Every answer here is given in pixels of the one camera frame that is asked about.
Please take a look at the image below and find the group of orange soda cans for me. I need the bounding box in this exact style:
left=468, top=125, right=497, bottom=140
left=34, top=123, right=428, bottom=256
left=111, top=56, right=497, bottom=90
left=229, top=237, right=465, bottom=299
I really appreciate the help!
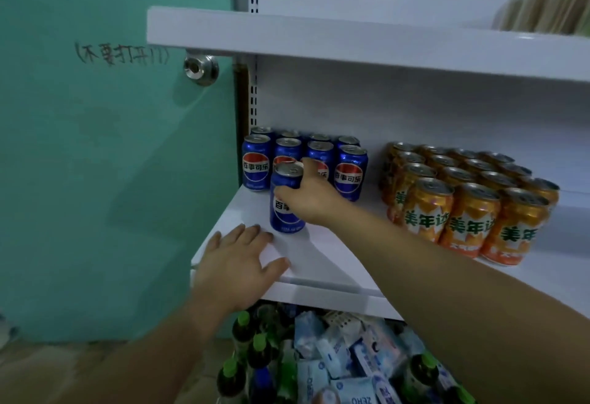
left=378, top=141, right=561, bottom=267

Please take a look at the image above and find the white shelf board with packets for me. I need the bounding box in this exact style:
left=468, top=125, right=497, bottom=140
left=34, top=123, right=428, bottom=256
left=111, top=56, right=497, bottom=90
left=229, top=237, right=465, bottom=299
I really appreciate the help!
left=147, top=6, right=590, bottom=83

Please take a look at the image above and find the silver door knob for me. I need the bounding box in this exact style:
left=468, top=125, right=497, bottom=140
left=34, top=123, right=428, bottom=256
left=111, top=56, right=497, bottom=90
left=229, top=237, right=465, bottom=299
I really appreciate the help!
left=183, top=54, right=220, bottom=88

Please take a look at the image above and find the group of blue cans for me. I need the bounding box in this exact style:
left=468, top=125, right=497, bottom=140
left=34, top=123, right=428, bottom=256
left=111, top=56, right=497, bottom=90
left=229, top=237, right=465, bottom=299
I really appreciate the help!
left=241, top=126, right=369, bottom=203

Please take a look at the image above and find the teal door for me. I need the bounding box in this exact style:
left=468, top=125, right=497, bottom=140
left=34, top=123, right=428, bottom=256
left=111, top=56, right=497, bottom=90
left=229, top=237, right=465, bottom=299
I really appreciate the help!
left=0, top=0, right=240, bottom=345

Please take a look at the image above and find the row of beige packets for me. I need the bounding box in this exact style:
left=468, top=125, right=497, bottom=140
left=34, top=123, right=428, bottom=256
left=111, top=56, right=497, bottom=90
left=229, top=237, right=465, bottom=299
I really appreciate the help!
left=490, top=0, right=590, bottom=38

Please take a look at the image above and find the person's left forearm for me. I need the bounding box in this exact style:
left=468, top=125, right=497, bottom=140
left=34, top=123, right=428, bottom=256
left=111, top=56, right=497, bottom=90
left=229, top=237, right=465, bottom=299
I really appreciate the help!
left=48, top=295, right=252, bottom=404

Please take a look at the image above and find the person's left hand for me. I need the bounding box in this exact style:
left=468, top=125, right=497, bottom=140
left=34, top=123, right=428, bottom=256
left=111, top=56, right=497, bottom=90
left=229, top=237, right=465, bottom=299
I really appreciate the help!
left=193, top=223, right=292, bottom=322

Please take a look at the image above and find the blue soda can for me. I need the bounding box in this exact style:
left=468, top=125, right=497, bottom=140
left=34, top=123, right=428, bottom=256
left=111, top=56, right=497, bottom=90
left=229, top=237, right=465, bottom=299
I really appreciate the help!
left=269, top=161, right=306, bottom=235

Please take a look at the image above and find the slotted white shelf upright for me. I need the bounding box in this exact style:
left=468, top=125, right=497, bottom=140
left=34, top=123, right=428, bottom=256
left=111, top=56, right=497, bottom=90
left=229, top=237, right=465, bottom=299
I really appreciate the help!
left=246, top=0, right=260, bottom=131

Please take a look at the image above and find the person's right forearm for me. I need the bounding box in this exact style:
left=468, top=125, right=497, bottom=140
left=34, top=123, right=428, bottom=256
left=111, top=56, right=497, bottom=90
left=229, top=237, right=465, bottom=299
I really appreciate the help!
left=323, top=200, right=590, bottom=404

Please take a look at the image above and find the dark bottle with green cap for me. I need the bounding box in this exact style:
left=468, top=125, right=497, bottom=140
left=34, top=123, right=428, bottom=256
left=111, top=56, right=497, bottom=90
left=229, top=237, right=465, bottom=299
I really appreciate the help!
left=402, top=351, right=441, bottom=404

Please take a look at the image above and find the pile of tissue packets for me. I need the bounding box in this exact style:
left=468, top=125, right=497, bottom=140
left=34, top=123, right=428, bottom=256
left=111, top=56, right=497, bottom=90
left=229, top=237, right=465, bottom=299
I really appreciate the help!
left=292, top=309, right=462, bottom=404

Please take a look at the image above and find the person's right hand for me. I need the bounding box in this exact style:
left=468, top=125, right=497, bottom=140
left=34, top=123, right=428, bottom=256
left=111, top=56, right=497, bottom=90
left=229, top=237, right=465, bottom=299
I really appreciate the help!
left=273, top=158, right=344, bottom=227

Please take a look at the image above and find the cluster of green-capped bottles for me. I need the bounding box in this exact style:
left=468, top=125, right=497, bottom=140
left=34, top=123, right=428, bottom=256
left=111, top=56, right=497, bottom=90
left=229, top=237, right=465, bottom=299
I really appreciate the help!
left=216, top=302, right=300, bottom=404

